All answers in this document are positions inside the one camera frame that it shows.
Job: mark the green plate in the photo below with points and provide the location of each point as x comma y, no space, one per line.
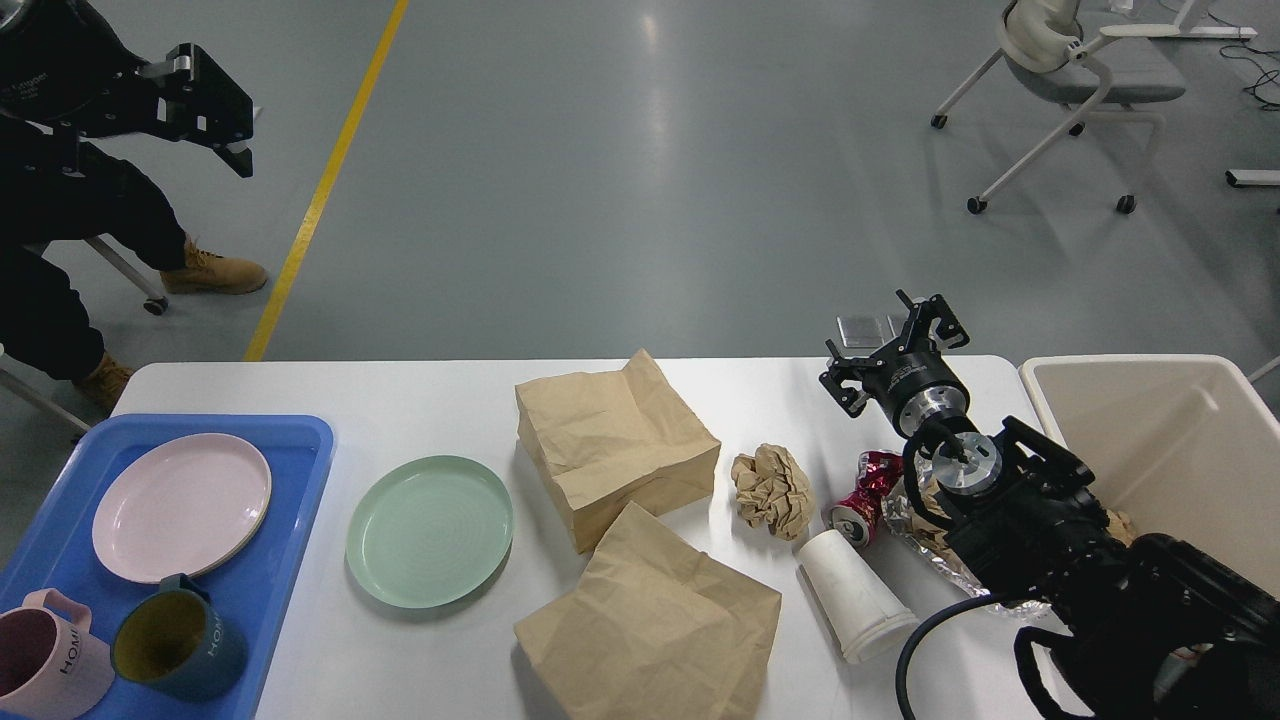
430,532

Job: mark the brown paper bag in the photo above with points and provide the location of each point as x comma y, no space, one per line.
654,630
601,440

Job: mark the upper brown paper bag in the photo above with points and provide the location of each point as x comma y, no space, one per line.
601,440

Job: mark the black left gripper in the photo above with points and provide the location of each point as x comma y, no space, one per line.
62,65

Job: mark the crumpled foil wrapper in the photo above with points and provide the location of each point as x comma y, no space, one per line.
928,542

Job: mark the pink mug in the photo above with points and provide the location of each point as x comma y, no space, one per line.
52,666

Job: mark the crumpled brown paper ball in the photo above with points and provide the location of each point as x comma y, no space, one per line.
772,490

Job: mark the grey chair leg with caster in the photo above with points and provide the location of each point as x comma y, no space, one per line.
156,302

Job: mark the lower brown paper bag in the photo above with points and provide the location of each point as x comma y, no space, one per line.
654,630

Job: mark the beige plastic bin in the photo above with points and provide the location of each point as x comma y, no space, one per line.
1181,443

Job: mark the dark teal mug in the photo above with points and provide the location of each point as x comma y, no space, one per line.
176,643

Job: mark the tan boot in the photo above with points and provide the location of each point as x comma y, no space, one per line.
105,385
206,272

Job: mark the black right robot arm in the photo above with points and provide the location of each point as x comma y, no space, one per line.
1157,629

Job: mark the silver floor plate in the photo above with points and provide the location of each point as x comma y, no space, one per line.
868,331

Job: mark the crushed red soda can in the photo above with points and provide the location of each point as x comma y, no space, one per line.
856,516

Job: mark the white paper cup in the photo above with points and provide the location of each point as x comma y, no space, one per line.
867,617

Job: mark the pink plate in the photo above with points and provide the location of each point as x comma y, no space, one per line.
186,506

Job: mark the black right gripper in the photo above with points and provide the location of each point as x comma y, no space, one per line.
908,377

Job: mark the white office chair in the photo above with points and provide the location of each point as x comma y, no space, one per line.
1114,74

